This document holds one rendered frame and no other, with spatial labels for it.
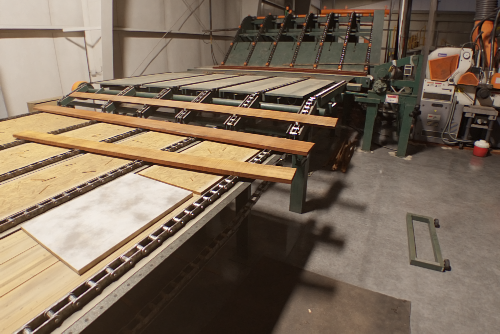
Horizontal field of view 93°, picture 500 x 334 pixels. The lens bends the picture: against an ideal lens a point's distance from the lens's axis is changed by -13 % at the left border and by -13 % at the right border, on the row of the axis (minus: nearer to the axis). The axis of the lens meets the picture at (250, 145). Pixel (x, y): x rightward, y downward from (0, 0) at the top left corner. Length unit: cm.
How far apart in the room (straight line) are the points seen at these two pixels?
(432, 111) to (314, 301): 418
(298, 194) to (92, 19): 647
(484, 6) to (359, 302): 529
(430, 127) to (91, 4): 772
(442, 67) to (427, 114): 83
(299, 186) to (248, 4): 1155
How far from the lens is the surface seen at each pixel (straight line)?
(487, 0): 612
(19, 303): 108
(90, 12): 773
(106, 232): 120
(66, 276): 110
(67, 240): 122
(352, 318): 192
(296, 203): 266
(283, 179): 138
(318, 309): 191
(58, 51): 754
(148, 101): 338
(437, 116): 543
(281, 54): 734
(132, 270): 101
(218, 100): 316
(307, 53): 716
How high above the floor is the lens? 149
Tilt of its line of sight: 20 degrees down
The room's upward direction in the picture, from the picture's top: straight up
